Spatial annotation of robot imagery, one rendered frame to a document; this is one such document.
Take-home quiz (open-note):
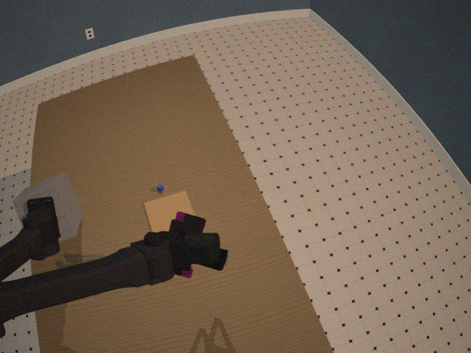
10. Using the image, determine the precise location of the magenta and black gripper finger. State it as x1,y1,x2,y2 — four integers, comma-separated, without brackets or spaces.
175,211,185,222
182,267,193,278

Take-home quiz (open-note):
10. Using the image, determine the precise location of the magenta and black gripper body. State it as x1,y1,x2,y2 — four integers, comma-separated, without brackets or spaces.
169,213,205,276

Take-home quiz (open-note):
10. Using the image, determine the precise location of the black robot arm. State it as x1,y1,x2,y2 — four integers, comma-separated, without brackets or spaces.
0,196,228,337

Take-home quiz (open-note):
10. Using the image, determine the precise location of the orange mat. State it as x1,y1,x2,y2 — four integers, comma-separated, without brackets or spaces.
144,190,194,232

